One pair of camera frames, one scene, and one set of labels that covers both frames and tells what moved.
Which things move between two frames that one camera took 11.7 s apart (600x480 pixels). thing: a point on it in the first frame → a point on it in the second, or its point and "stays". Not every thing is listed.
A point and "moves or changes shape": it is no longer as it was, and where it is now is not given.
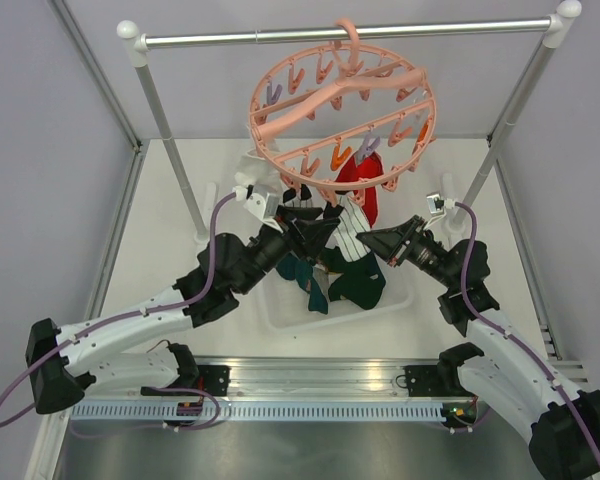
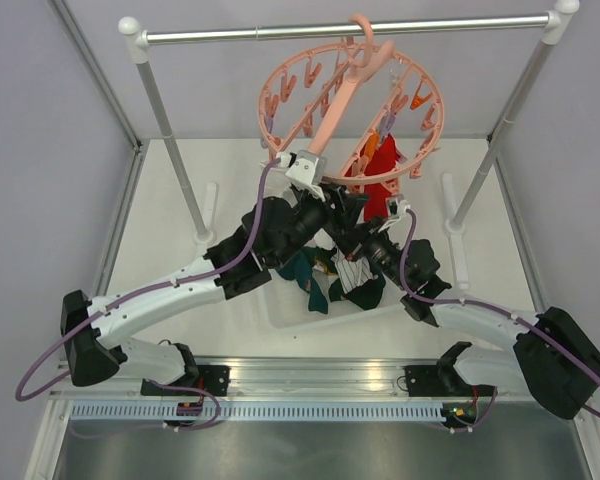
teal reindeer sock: [363, 283] stays
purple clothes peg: [366, 148] → [387, 123]
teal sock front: [294, 268] stays
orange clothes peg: [337, 160] → [372, 145]
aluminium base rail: [273, 377] stays
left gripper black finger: [316, 234] → [353, 205]
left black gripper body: [291, 240] → [335, 217]
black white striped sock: [345, 237] moves or changes shape
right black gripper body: [419, 249] → [371, 238]
